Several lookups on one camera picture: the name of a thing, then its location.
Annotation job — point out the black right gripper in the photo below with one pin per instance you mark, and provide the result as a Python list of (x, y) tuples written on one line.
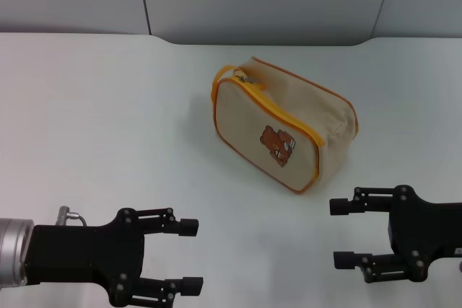
[(422, 230)]

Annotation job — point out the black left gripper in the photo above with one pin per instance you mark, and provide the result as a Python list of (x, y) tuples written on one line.
[(86, 254)]

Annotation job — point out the beige food bag orange trim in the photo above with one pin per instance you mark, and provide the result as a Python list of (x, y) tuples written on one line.
[(249, 124)]

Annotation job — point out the silver metal zipper pull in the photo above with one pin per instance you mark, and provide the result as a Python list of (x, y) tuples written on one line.
[(249, 79)]

